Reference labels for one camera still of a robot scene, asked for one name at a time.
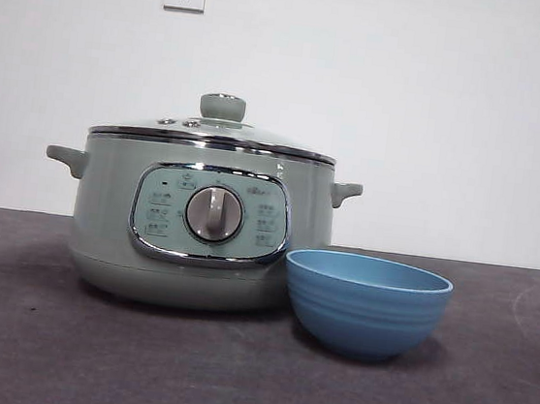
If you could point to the glass lid with green knob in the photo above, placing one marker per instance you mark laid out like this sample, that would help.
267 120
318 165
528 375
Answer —
222 106

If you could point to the pale green electric steamer pot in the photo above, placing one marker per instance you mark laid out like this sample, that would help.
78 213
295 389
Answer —
102 222

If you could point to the blue ribbed bowl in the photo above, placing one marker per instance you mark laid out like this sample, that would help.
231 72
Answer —
364 315

